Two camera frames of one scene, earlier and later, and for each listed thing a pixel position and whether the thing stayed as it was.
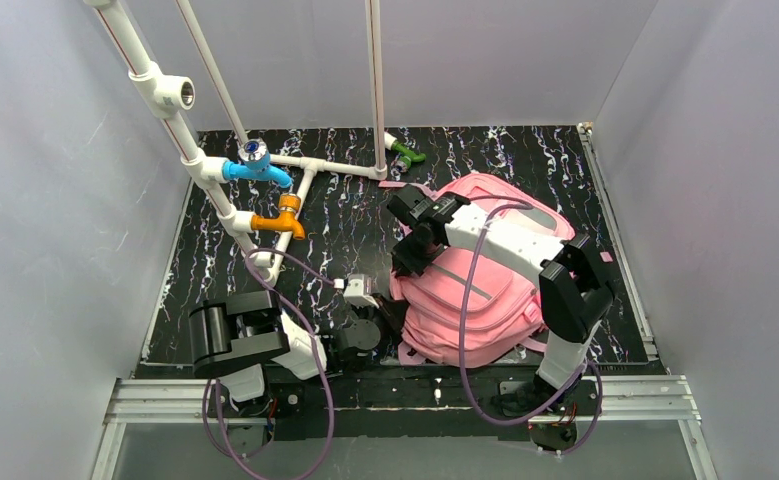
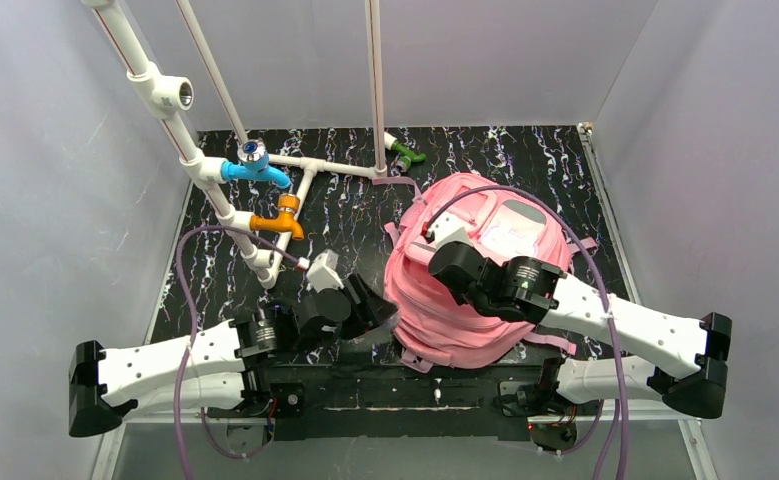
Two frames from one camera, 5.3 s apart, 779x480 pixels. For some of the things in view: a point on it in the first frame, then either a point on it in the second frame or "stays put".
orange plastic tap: [289, 204] stays put
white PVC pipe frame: [168, 96] stays put
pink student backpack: [504, 310] stays put
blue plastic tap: [254, 155] stays put
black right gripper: [413, 255] → [447, 266]
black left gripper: [384, 312] → [360, 307]
